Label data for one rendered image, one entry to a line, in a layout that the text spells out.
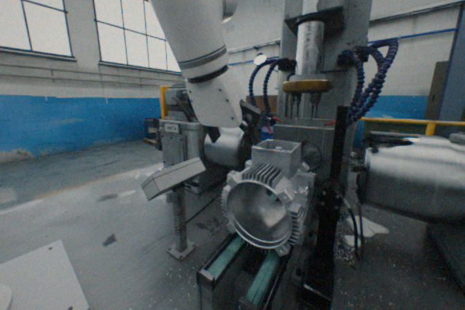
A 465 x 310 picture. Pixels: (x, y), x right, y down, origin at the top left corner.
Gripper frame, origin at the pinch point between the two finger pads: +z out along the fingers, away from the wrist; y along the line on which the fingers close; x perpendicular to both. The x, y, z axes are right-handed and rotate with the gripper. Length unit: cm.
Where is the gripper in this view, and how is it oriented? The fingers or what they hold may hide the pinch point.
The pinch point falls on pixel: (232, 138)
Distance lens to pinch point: 39.6
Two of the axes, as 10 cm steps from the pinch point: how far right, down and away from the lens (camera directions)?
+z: 2.8, 7.7, 5.8
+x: 4.8, -6.3, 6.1
